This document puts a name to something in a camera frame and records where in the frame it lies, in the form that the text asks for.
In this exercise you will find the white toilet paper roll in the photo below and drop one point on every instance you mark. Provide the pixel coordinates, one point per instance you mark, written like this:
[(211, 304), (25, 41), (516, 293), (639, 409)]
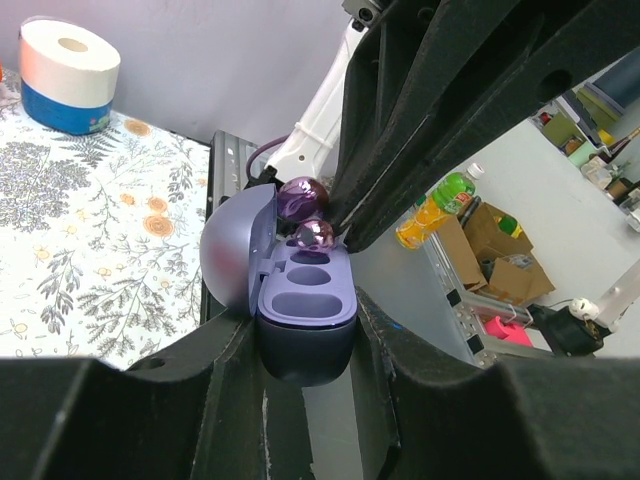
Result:
[(68, 75)]

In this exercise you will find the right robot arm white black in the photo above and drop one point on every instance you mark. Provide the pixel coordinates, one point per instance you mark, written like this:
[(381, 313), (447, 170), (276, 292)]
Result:
[(318, 132)]

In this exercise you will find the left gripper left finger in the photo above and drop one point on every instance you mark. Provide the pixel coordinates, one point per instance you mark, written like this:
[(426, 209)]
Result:
[(190, 411)]

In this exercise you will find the purple earbud charging case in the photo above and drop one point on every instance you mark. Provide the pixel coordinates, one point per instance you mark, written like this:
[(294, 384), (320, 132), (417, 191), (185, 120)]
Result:
[(302, 300)]

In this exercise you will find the pink plastic object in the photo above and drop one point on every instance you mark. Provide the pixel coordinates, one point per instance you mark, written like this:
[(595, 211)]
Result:
[(509, 332)]

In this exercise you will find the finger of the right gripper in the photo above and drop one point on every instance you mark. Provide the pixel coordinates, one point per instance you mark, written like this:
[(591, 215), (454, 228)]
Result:
[(430, 84), (578, 39)]

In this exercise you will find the cardboard box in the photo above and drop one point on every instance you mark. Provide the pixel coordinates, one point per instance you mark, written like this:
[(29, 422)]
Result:
[(492, 263)]

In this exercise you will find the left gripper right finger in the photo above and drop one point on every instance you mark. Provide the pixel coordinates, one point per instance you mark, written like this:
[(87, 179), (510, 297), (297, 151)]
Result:
[(420, 413)]

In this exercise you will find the orange juice bottle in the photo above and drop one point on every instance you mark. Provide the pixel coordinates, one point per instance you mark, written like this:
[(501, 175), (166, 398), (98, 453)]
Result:
[(449, 197)]

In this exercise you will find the floral table cloth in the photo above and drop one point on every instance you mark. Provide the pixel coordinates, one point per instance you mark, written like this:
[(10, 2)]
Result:
[(99, 237)]

